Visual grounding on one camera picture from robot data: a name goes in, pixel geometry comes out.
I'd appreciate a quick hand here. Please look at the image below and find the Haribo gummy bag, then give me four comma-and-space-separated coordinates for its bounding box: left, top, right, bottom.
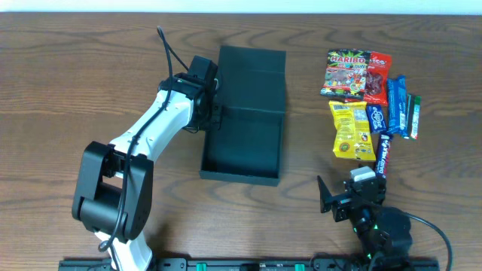
320, 49, 371, 101

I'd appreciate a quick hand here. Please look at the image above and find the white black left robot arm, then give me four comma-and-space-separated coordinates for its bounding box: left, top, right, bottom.
72, 74, 220, 270

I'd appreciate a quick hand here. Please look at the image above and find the purple Dairy Milk bar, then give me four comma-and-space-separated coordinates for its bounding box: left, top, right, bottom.
374, 133, 392, 178

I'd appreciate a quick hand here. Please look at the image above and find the yellow snack bag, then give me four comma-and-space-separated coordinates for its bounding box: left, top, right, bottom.
329, 101, 376, 162

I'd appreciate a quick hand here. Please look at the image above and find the blue wrapped cookie pack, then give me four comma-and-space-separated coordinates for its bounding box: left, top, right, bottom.
387, 75, 407, 138

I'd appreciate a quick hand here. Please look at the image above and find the green white candy bar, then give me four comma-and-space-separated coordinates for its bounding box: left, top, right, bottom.
402, 93, 421, 140

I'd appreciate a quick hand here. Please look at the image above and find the red candy bag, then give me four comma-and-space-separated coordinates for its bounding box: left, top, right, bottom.
364, 51, 392, 106

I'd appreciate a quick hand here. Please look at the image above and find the black box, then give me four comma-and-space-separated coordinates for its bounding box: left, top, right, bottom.
200, 46, 286, 187

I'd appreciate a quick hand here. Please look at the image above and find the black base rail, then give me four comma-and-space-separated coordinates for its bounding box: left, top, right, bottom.
58, 257, 440, 271

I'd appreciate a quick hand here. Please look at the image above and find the blue Eclipse mint pack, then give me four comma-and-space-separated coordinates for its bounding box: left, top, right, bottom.
366, 105, 387, 133

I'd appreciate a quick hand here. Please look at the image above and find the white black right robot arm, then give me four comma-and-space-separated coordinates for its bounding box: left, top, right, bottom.
317, 175, 415, 270

